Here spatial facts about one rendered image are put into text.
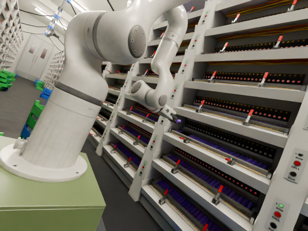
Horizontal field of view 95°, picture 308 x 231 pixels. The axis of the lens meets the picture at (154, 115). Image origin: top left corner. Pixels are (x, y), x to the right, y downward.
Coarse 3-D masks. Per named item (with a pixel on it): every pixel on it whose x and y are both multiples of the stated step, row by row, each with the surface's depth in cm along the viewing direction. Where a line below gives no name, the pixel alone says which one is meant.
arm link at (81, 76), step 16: (80, 16) 36; (96, 16) 33; (80, 32) 35; (64, 48) 35; (80, 48) 37; (64, 64) 34; (80, 64) 34; (96, 64) 41; (64, 80) 32; (80, 80) 32; (96, 80) 34; (80, 96) 33; (96, 96) 35
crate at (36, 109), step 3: (36, 102) 92; (33, 105) 92; (36, 105) 90; (39, 105) 95; (42, 105) 96; (33, 108) 91; (36, 108) 89; (39, 108) 86; (42, 108) 96; (33, 111) 90; (36, 111) 88; (39, 111) 85; (36, 114) 87; (39, 114) 84
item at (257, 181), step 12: (168, 132) 102; (180, 144) 88; (192, 144) 86; (228, 144) 85; (204, 156) 76; (216, 156) 74; (264, 156) 72; (228, 168) 67; (240, 168) 65; (276, 168) 59; (240, 180) 63; (252, 180) 60; (264, 180) 58; (264, 192) 57
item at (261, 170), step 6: (174, 132) 99; (192, 138) 89; (198, 144) 84; (204, 144) 82; (216, 150) 77; (228, 156) 72; (234, 156) 71; (240, 162) 68; (246, 162) 67; (252, 168) 64; (258, 168) 63; (264, 174) 61
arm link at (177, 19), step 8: (176, 8) 60; (184, 8) 62; (168, 16) 61; (176, 16) 60; (184, 16) 61; (168, 24) 64; (176, 24) 62; (184, 24) 62; (168, 32) 62; (176, 32) 62; (184, 32) 64; (176, 40) 62
